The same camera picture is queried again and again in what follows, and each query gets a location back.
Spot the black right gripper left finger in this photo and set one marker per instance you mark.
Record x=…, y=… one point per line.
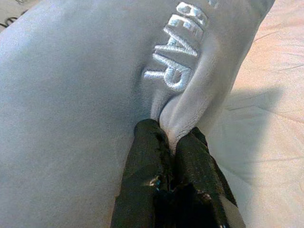
x=145, y=161

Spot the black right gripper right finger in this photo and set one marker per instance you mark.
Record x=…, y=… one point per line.
x=194, y=161

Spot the white bed sheet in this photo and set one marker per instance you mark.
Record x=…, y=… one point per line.
x=273, y=142

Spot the white pillow with black lettering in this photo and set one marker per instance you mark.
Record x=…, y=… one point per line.
x=9, y=14

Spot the grey pillow with embroidered letters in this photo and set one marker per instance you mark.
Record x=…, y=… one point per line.
x=71, y=95

